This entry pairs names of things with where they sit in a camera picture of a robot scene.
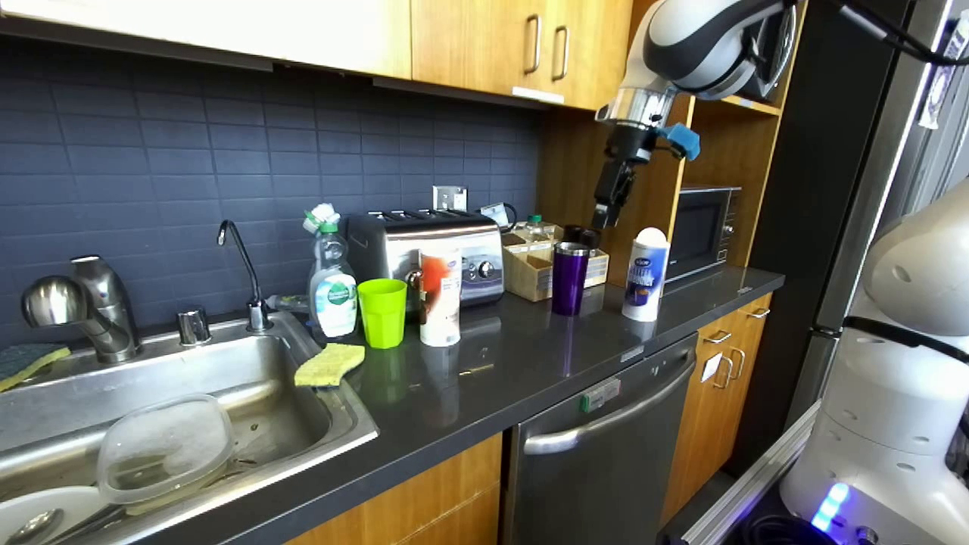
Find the large chrome faucet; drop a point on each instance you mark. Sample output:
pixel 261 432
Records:
pixel 101 304

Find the wooden compartment box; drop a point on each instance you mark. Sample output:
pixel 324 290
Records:
pixel 525 274

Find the wall power outlet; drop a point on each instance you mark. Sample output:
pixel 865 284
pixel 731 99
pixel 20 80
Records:
pixel 448 199

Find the wooden lower cabinet with drawer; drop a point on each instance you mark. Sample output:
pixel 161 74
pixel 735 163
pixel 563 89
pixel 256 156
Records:
pixel 712 413

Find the white wipes canister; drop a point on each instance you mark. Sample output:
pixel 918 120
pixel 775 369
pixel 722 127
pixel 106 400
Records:
pixel 646 276

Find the stainless steel dishwasher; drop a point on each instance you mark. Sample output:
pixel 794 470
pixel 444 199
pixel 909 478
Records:
pixel 606 454

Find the wooden upper cabinets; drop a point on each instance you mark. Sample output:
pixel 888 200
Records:
pixel 456 41

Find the stainless steel toaster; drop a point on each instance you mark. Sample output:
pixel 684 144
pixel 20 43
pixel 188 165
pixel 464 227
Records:
pixel 403 242

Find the stainless steel refrigerator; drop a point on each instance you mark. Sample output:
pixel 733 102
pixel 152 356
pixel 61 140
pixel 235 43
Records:
pixel 912 131

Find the chrome soap dispenser knob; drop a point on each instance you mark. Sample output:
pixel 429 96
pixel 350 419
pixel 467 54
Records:
pixel 192 329

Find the purple steel tumbler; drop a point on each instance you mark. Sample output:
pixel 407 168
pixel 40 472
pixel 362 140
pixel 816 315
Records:
pixel 571 279

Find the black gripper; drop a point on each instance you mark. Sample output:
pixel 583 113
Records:
pixel 628 163

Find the stainless steel sink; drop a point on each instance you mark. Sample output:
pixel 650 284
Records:
pixel 274 425

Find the green and yellow scrub sponge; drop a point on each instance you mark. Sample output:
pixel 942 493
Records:
pixel 27 365

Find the white and red can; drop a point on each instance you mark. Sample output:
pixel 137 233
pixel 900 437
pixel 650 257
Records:
pixel 440 304

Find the white plate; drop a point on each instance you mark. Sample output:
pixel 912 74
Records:
pixel 55 503

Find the clear plastic container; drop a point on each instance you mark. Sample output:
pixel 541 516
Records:
pixel 161 449

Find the clear dish soap bottle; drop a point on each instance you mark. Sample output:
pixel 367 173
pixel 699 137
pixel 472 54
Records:
pixel 330 298

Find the black microwave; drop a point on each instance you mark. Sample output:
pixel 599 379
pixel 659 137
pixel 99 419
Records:
pixel 696 233

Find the green plastic cup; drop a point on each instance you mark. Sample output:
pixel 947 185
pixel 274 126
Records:
pixel 382 315

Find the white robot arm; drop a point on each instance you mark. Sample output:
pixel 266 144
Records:
pixel 909 274

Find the thin gooseneck faucet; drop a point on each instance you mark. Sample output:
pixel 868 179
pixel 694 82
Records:
pixel 256 304

